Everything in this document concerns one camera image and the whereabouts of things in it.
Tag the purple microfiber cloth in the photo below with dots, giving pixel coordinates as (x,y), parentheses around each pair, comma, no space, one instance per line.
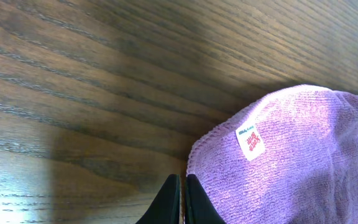
(290,157)

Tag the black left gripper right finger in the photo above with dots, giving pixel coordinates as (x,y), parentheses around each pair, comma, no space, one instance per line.
(198,207)

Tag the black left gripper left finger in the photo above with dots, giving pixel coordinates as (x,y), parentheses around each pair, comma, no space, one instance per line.
(165,208)

